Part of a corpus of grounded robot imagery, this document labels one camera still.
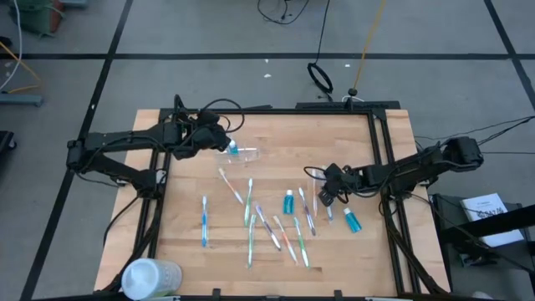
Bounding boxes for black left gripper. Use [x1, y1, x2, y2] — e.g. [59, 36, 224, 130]
[171, 123, 232, 160]

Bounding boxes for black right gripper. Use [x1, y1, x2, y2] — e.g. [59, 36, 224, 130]
[318, 162, 367, 208]

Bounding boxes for clear plastic bag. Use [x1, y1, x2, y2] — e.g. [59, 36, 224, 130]
[215, 145, 261, 165]

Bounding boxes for black power strip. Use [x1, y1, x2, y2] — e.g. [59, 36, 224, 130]
[294, 99, 401, 111]

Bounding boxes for black side cart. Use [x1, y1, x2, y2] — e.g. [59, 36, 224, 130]
[429, 192, 535, 277]

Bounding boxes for white plastic canister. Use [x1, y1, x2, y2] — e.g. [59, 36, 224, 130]
[120, 257, 184, 301]

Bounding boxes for white printed booklet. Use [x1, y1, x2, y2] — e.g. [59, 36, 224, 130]
[459, 192, 526, 248]

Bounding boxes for grey metal bar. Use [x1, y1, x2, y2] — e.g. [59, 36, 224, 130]
[0, 92, 44, 107]

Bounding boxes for black caster base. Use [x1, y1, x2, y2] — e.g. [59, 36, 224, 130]
[0, 130, 18, 152]

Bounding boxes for green bag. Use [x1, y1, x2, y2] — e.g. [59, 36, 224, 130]
[8, 0, 66, 38]

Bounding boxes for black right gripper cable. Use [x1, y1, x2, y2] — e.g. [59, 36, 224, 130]
[303, 166, 331, 183]

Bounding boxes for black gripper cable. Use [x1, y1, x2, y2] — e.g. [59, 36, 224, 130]
[200, 98, 246, 135]
[303, 166, 331, 183]

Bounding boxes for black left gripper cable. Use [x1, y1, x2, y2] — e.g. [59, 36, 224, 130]
[200, 98, 246, 135]

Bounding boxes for black right arm base cable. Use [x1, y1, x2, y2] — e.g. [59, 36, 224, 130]
[377, 195, 399, 217]

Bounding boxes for black arm base cable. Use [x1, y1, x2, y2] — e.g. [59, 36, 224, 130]
[377, 195, 399, 217]
[102, 194, 141, 248]

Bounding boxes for black coiled hanging cable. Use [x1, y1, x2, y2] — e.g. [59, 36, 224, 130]
[306, 0, 334, 95]

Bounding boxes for black left arm base cable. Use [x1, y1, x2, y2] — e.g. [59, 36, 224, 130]
[102, 194, 141, 248]

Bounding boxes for yellow hanging cable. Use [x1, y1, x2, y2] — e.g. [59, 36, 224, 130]
[352, 0, 388, 91]

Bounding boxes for yellow floor cable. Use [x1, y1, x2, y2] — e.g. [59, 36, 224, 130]
[0, 40, 43, 94]

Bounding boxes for white floor cable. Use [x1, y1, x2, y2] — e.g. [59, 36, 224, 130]
[0, 0, 23, 91]

